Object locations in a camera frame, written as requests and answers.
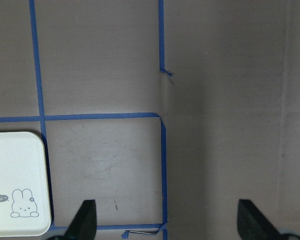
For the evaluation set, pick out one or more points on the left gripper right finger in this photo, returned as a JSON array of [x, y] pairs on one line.
[[252, 224]]

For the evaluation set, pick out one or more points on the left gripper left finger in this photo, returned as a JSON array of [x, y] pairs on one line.
[[84, 224]]

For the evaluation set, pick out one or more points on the cream rabbit tray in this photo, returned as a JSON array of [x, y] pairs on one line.
[[25, 209]]

